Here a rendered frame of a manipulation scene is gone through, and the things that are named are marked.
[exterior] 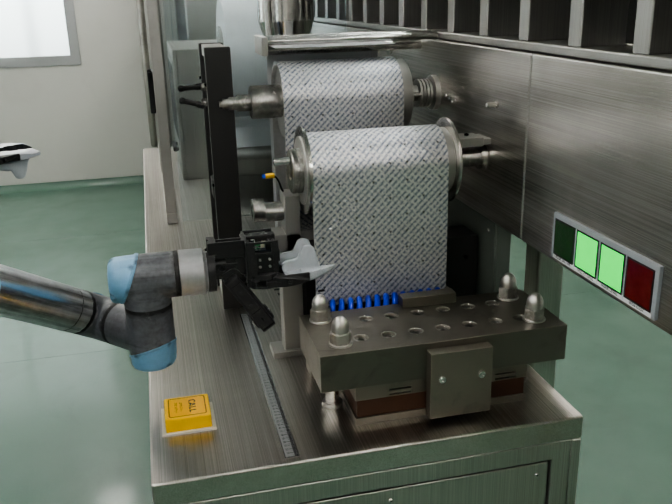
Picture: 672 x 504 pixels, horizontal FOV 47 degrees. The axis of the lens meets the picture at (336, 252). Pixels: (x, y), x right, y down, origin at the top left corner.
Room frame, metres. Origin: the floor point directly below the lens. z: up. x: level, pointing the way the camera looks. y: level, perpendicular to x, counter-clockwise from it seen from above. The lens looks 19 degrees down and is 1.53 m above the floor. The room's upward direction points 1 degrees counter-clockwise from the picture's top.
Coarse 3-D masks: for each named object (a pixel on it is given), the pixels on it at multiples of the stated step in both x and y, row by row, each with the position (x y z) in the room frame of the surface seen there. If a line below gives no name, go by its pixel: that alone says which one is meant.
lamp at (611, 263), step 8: (608, 248) 0.94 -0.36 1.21; (608, 256) 0.94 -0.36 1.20; (616, 256) 0.92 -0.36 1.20; (600, 264) 0.96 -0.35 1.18; (608, 264) 0.94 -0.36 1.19; (616, 264) 0.92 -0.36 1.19; (600, 272) 0.96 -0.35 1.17; (608, 272) 0.94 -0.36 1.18; (616, 272) 0.92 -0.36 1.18; (600, 280) 0.95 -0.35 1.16; (608, 280) 0.94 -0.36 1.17; (616, 280) 0.92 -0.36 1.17; (616, 288) 0.92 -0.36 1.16
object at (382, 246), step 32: (320, 224) 1.21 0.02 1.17; (352, 224) 1.22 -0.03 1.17; (384, 224) 1.24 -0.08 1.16; (416, 224) 1.25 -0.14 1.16; (320, 256) 1.21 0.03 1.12; (352, 256) 1.22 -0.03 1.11; (384, 256) 1.24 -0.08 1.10; (416, 256) 1.25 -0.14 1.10; (320, 288) 1.21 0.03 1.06; (352, 288) 1.22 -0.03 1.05; (384, 288) 1.24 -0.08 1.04; (416, 288) 1.25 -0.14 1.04
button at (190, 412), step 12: (192, 396) 1.09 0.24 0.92; (204, 396) 1.09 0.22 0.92; (168, 408) 1.05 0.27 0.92; (180, 408) 1.05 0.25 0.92; (192, 408) 1.05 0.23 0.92; (204, 408) 1.05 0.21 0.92; (168, 420) 1.02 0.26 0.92; (180, 420) 1.02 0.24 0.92; (192, 420) 1.03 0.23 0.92; (204, 420) 1.03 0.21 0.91; (168, 432) 1.02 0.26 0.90
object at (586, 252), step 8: (584, 240) 1.00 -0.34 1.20; (592, 240) 0.98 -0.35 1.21; (584, 248) 1.00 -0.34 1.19; (592, 248) 0.98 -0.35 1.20; (576, 256) 1.01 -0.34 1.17; (584, 256) 1.00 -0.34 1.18; (592, 256) 0.98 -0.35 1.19; (576, 264) 1.01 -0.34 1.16; (584, 264) 0.99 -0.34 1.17; (592, 264) 0.97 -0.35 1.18; (592, 272) 0.97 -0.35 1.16
